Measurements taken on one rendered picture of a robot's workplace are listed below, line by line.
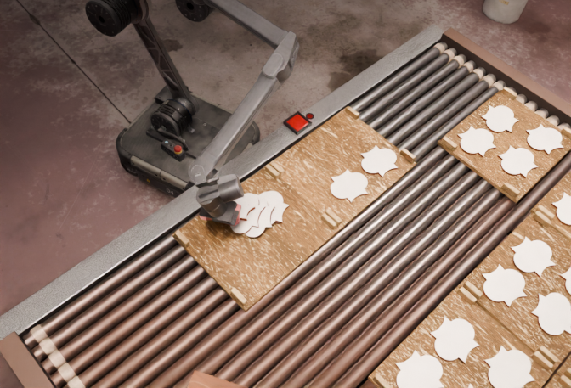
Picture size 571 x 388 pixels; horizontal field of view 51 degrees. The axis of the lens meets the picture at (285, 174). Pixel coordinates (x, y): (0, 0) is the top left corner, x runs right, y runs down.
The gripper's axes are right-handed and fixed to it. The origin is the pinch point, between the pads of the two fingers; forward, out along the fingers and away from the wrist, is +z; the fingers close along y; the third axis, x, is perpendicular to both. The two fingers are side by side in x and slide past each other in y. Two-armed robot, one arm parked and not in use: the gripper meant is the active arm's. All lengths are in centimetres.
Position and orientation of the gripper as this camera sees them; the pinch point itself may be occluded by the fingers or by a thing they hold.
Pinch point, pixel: (227, 219)
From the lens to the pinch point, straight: 184.4
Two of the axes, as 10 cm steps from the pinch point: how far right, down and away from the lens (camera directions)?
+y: -9.4, -1.6, 3.1
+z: 2.2, 4.1, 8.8
